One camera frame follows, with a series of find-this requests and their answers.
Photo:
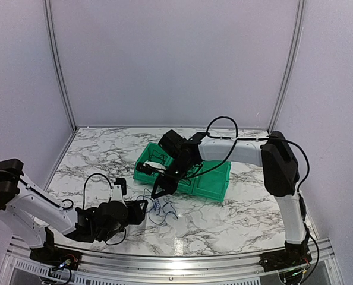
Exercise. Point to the aluminium corner post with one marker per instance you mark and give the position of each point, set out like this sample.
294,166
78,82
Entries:
50,25
290,62

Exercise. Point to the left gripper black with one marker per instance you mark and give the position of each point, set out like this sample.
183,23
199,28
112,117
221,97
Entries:
136,217

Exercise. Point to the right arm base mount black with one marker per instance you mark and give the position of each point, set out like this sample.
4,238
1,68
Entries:
283,259

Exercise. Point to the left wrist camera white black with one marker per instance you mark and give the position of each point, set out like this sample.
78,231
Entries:
118,190

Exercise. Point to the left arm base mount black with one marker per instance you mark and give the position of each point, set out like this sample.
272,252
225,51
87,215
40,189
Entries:
56,257

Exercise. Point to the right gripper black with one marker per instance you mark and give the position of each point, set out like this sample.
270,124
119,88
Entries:
165,184

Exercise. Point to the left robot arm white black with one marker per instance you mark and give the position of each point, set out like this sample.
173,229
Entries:
30,212

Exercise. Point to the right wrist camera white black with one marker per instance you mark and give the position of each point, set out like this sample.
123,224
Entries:
149,167

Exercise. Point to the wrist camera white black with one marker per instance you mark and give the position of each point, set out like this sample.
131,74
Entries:
149,167
118,190

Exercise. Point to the right aluminium corner post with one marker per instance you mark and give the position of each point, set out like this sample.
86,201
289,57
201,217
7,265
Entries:
290,62

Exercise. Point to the green three-compartment plastic bin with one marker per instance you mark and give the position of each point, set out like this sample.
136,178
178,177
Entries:
212,185

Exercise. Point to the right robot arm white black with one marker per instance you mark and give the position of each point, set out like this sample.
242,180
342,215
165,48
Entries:
273,154

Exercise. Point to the left aluminium corner post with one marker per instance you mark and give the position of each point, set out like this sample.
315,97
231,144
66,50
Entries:
50,25

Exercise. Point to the aluminium front frame rail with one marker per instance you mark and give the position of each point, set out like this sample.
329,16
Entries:
171,261

